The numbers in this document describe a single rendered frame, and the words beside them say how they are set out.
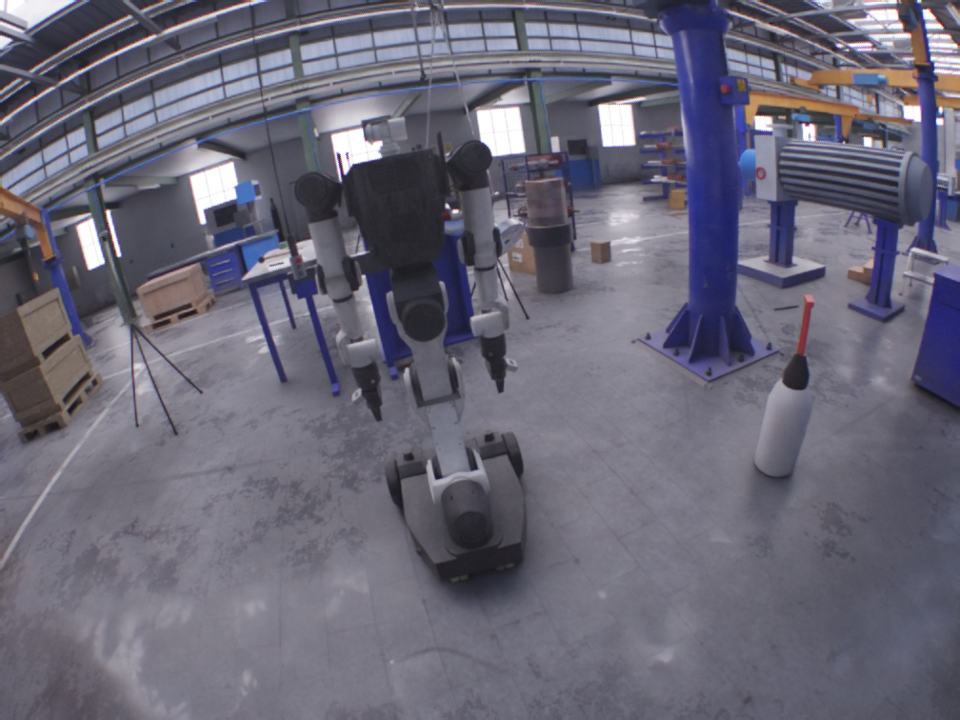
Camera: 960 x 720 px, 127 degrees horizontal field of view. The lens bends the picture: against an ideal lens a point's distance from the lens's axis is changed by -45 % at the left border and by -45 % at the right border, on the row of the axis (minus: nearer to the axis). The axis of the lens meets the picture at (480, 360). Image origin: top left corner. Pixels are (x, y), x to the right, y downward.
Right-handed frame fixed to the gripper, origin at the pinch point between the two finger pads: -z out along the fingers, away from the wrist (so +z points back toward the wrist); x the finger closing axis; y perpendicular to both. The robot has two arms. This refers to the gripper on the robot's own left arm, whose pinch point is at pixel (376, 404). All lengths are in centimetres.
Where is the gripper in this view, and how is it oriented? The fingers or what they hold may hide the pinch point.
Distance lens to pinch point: 155.7
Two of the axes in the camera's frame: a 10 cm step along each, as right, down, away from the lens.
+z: -1.0, -7.9, -6.0
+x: -2.4, -5.7, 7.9
